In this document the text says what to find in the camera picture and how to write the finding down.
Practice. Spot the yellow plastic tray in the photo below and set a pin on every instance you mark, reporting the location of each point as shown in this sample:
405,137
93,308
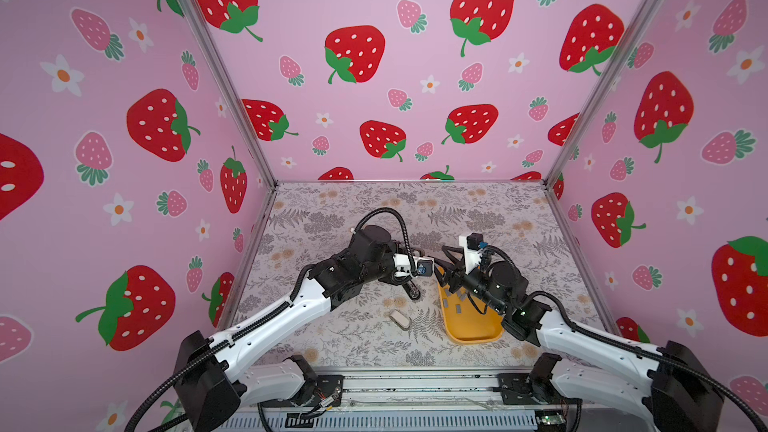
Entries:
464,324

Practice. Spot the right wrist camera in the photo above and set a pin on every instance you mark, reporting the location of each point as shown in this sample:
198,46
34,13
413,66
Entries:
472,246

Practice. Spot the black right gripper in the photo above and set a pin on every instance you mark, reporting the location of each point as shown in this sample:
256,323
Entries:
463,271

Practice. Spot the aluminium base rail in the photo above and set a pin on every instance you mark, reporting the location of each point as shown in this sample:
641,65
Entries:
485,400

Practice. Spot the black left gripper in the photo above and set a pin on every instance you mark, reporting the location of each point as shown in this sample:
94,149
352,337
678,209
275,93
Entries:
392,280

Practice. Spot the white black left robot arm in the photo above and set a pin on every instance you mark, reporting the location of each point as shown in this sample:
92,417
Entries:
211,382

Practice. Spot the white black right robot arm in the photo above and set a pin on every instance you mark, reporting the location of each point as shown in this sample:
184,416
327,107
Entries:
667,386

